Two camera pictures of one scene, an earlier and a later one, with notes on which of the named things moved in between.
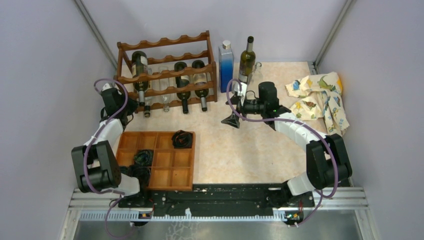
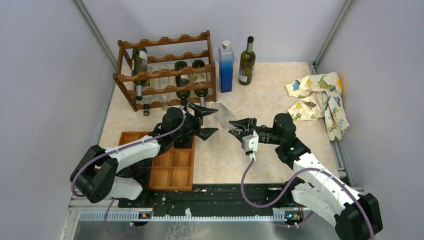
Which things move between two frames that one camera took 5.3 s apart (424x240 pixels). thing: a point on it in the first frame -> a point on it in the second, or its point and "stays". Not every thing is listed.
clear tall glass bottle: [257, 75] -> [223, 116]
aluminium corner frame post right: [313, 66] stays
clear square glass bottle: [163, 83] stays
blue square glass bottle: [226, 65] stays
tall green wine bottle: [247, 61] stays
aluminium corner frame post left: [94, 28] stays
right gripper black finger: [232, 120] -> [247, 124]
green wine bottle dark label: [200, 79] stays
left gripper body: [130, 107] -> [192, 124]
